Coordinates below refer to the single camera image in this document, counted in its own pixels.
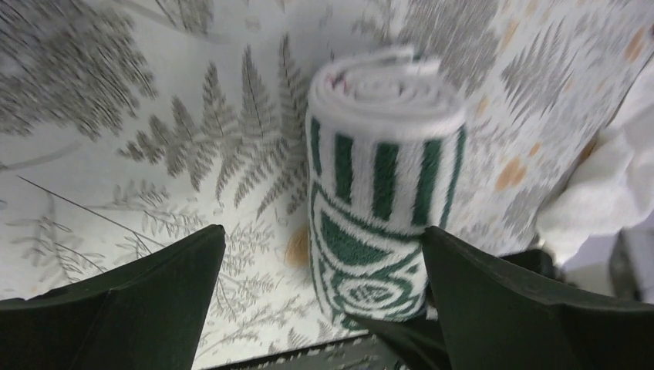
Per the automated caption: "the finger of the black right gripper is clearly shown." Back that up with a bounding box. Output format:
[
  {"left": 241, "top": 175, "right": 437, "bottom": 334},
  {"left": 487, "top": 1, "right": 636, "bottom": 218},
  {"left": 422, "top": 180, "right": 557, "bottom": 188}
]
[{"left": 347, "top": 314, "right": 452, "bottom": 370}]

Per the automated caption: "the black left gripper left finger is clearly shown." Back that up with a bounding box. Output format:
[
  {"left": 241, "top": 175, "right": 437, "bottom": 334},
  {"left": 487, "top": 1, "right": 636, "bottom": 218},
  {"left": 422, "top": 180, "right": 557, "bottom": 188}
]
[{"left": 1, "top": 224, "right": 226, "bottom": 369}]

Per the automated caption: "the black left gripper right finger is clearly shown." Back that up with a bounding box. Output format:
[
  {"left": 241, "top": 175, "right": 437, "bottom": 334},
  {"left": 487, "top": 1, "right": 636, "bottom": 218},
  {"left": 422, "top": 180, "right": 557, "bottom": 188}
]
[{"left": 422, "top": 227, "right": 653, "bottom": 369}]

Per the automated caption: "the green white striped towel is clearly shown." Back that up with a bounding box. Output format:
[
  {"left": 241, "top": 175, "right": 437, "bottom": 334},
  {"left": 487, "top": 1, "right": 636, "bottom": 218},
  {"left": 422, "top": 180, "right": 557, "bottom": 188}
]
[{"left": 305, "top": 45, "right": 467, "bottom": 331}]

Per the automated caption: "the white fluffy towel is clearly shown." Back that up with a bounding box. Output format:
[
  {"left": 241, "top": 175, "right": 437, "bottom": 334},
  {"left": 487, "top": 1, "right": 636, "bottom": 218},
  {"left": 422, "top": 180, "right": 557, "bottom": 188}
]
[{"left": 535, "top": 62, "right": 653, "bottom": 264}]

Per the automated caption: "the floral patterned table mat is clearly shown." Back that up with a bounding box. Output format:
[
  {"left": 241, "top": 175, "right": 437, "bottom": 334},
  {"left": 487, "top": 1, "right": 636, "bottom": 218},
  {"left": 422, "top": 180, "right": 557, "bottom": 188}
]
[{"left": 1, "top": 1, "right": 653, "bottom": 369}]

